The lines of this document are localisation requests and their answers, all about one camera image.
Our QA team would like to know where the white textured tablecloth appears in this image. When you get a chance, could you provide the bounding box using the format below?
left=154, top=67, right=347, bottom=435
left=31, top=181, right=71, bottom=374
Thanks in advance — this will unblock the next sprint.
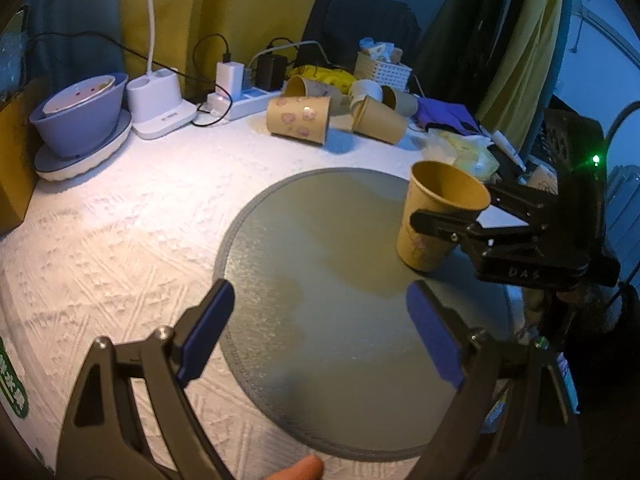
left=0, top=105, right=531, bottom=480

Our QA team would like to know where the round grey mat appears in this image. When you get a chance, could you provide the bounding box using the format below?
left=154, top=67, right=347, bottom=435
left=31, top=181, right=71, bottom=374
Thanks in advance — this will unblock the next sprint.
left=212, top=166, right=514, bottom=462

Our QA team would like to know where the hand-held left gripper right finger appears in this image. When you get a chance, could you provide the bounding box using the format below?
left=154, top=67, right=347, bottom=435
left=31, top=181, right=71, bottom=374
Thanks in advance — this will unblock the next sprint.
left=406, top=281, right=583, bottom=480

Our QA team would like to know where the white power strip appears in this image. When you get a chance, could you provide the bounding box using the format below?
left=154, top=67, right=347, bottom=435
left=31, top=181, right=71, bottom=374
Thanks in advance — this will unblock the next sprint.
left=206, top=86, right=284, bottom=121

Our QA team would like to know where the cardboard box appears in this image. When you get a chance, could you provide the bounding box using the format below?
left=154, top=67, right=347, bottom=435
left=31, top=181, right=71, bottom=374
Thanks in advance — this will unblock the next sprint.
left=0, top=77, right=42, bottom=237

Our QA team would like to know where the white inner bowl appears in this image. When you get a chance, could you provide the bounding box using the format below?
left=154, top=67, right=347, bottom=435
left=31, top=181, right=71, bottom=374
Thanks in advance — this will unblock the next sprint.
left=42, top=75, right=117, bottom=115

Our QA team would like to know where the crumpled plastic bag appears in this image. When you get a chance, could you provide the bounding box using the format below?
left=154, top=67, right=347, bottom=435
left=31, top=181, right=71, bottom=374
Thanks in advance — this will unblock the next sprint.
left=424, top=128, right=501, bottom=182

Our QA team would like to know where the white tube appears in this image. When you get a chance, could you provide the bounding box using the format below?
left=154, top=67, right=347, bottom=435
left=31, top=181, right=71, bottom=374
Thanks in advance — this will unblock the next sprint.
left=491, top=129, right=527, bottom=171

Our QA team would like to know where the yellow hanging towel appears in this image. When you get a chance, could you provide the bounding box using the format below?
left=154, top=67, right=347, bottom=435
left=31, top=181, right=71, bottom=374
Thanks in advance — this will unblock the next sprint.
left=474, top=0, right=567, bottom=157

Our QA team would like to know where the black cable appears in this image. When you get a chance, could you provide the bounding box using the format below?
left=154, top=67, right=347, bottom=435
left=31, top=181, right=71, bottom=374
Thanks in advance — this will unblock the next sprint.
left=27, top=34, right=234, bottom=128

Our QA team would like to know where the black chair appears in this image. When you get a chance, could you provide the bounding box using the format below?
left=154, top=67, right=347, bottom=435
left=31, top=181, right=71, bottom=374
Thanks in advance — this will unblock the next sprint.
left=301, top=0, right=422, bottom=97

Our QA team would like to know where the person's left hand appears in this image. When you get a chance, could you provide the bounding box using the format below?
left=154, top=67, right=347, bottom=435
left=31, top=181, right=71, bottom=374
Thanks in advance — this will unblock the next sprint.
left=260, top=454, right=324, bottom=480

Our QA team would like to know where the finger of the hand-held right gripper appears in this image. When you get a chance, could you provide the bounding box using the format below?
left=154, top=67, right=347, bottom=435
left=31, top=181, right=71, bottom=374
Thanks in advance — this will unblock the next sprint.
left=409, top=208, right=483, bottom=247
left=481, top=182, right=563, bottom=231

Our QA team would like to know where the white lamp base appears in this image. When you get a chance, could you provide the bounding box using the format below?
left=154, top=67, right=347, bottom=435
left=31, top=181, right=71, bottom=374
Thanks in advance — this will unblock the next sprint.
left=125, top=0, right=199, bottom=140

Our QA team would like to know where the dark screen device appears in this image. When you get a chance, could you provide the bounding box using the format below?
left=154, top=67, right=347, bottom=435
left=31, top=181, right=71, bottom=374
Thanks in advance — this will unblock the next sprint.
left=0, top=5, right=31, bottom=107

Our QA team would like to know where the white round base plate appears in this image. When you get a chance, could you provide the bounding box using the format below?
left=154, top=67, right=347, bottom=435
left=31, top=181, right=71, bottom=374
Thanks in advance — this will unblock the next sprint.
left=34, top=109, right=134, bottom=182

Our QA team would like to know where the floral brown paper cup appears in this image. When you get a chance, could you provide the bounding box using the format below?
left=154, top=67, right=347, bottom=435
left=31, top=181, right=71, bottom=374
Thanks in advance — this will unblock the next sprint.
left=265, top=95, right=332, bottom=147

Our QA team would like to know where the white woven basket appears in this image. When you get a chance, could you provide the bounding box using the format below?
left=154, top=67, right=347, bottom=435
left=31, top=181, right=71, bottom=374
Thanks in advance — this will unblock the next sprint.
left=354, top=51, right=414, bottom=95

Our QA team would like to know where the purple cloth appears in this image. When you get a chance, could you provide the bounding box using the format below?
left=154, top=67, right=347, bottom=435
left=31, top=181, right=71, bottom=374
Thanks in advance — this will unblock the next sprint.
left=414, top=97, right=494, bottom=137

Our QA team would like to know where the purple bowl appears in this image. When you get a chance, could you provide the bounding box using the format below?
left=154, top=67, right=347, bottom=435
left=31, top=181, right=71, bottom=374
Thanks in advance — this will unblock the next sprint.
left=29, top=72, right=129, bottom=159

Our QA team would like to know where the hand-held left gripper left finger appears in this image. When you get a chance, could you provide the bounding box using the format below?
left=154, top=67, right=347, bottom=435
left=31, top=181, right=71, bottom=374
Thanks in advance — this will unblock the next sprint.
left=55, top=279, right=236, bottom=480

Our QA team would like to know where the black power adapter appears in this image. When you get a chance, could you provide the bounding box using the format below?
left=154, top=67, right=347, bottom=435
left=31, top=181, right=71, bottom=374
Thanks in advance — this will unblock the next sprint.
left=257, top=54, right=289, bottom=92

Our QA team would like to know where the white charger plug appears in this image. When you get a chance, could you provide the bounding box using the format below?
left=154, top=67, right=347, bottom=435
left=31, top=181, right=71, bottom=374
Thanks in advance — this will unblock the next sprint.
left=215, top=61, right=246, bottom=97

